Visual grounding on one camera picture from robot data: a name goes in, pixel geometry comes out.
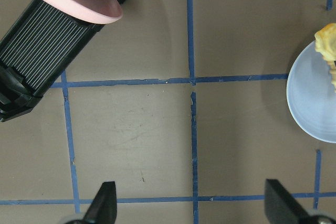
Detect yellow bread loaf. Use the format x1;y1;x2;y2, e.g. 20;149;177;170
314;23;335;88

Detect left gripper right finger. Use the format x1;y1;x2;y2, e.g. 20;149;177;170
264;179;335;224

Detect black dish rack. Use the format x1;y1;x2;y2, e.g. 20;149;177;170
0;0;132;123

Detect blue plate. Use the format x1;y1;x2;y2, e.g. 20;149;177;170
286;41;335;143

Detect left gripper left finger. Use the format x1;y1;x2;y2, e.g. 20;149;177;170
61;182;117;224

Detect brown paper table mat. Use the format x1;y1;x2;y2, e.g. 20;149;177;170
1;0;335;223

